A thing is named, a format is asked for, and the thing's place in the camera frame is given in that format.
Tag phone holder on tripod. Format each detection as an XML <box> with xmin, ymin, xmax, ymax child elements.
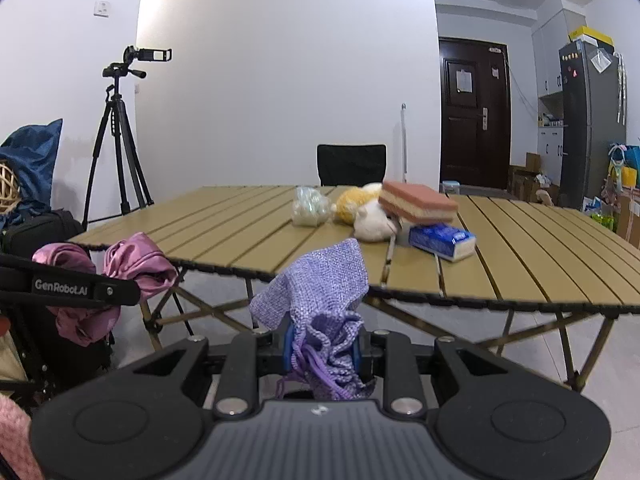
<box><xmin>122</xmin><ymin>46</ymin><xmax>172</xmax><ymax>65</ymax></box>

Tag purple knitted drawstring pouch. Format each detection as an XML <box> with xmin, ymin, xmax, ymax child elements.
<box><xmin>250</xmin><ymin>237</ymin><xmax>375</xmax><ymax>401</ymax></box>

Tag clear plastic bag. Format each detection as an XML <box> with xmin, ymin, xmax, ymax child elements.
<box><xmin>292</xmin><ymin>186</ymin><xmax>331</xmax><ymax>228</ymax></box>

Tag white mop handle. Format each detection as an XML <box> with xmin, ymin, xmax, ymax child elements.
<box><xmin>400</xmin><ymin>102</ymin><xmax>408</xmax><ymax>183</ymax></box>

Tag grey refrigerator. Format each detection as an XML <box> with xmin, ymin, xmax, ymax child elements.
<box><xmin>558</xmin><ymin>40</ymin><xmax>626</xmax><ymax>209</ymax></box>

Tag black folding chair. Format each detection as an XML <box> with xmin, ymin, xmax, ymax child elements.
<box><xmin>317</xmin><ymin>144</ymin><xmax>387</xmax><ymax>188</ymax></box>

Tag white kitchen cabinets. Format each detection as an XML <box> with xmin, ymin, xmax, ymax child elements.
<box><xmin>532</xmin><ymin>9</ymin><xmax>587</xmax><ymax>183</ymax></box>

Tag wicker ball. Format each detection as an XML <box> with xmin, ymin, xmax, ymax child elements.
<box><xmin>0</xmin><ymin>160</ymin><xmax>23</xmax><ymax>214</ymax></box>

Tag yellow box on refrigerator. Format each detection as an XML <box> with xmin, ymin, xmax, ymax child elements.
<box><xmin>568</xmin><ymin>25</ymin><xmax>614</xmax><ymax>47</ymax></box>

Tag black camera tripod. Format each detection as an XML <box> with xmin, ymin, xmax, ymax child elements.
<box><xmin>81</xmin><ymin>62</ymin><xmax>154</xmax><ymax>230</ymax></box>

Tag folding table metal frame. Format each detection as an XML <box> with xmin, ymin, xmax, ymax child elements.
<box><xmin>140</xmin><ymin>261</ymin><xmax>620</xmax><ymax>391</ymax></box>

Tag pink layered sponge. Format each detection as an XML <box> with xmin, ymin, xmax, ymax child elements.
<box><xmin>378</xmin><ymin>181</ymin><xmax>458</xmax><ymax>226</ymax></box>

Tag dark brown door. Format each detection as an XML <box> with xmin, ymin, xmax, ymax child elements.
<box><xmin>438</xmin><ymin>37</ymin><xmax>512</xmax><ymax>191</ymax></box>

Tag yellow white plush toy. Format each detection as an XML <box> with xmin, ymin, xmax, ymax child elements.
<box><xmin>331</xmin><ymin>183</ymin><xmax>400</xmax><ymax>243</ymax></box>

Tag blue tissue pack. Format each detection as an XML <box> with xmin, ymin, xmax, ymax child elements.
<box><xmin>408</xmin><ymin>223</ymin><xmax>476</xmax><ymax>262</ymax></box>

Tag black bag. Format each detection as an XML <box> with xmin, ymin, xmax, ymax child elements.
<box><xmin>1</xmin><ymin>209</ymin><xmax>85</xmax><ymax>259</ymax></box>

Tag pink fluffy cloth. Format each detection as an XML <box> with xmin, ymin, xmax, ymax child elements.
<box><xmin>1</xmin><ymin>394</ymin><xmax>43</xmax><ymax>480</ymax></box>

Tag pink satin cloth bag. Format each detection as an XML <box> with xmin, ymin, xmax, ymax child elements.
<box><xmin>31</xmin><ymin>231</ymin><xmax>179</xmax><ymax>347</ymax></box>

